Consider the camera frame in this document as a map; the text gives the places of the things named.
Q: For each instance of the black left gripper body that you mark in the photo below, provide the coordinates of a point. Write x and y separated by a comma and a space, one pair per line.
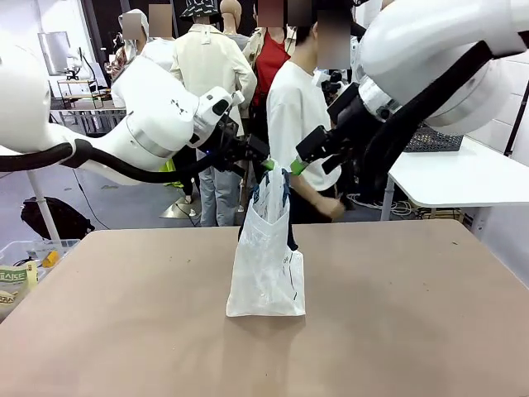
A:
244, 153

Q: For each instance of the black patterned bucket hat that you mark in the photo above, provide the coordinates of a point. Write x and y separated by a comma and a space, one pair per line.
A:
198, 8

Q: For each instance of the green yellow snack packet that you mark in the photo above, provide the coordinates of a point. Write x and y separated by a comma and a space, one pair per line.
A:
6, 302
16, 281

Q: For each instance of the person in red shirt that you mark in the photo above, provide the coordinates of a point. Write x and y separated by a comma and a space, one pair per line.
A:
268, 62

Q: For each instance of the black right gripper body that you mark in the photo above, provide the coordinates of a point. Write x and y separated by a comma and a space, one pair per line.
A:
326, 146

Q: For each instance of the person with white cap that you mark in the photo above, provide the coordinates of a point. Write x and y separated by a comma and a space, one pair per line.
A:
132, 45

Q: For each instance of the black tripod stand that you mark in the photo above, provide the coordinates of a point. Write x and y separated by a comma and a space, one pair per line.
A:
516, 124

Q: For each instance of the black plastic basket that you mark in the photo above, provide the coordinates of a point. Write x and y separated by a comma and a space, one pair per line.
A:
434, 140

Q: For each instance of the person's right forearm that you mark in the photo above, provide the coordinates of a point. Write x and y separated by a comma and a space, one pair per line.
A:
314, 196

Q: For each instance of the person in white top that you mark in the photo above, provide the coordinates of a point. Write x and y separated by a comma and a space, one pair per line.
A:
159, 49

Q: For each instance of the bald beige mannequin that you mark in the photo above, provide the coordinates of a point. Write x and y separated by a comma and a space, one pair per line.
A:
231, 12

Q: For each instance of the white plastic shopping bag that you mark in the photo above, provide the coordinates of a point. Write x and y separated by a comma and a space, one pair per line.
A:
264, 281

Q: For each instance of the black background equipment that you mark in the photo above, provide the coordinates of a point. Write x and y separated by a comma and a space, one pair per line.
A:
332, 84

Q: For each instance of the small yellow package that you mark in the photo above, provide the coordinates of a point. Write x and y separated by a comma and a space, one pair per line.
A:
50, 259

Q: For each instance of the white board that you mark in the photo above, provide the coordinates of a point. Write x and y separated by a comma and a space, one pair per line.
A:
51, 49

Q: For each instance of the white stand pole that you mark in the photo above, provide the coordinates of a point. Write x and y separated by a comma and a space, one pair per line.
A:
41, 198

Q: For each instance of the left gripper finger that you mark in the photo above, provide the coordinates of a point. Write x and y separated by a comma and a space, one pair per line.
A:
265, 166
272, 165

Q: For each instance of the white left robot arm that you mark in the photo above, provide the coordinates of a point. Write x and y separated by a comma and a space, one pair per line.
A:
157, 107

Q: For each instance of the clear plastic storage bin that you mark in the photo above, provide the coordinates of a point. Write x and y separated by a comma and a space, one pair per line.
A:
66, 245

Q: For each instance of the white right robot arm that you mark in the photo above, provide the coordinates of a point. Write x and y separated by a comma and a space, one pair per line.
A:
413, 49

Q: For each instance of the metal shelf rack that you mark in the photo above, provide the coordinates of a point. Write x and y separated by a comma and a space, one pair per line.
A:
82, 93

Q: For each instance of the metal mannequin base plate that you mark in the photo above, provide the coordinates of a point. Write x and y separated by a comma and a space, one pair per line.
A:
177, 211

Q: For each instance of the person's right hand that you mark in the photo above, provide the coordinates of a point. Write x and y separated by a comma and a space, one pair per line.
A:
332, 208

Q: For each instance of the black backpack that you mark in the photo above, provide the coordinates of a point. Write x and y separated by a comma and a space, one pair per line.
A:
62, 219

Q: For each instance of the mannequin in cream jacket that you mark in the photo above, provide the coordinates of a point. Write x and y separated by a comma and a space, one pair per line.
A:
206, 62

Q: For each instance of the neon yellow vest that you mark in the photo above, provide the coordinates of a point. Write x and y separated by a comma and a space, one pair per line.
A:
172, 173

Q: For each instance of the grey background table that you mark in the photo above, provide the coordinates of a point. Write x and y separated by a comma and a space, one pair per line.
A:
82, 111

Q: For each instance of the white side table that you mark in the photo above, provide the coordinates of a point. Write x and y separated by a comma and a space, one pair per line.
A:
454, 178

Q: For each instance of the person in white t-shirt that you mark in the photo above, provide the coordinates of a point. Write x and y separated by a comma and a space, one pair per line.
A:
293, 107

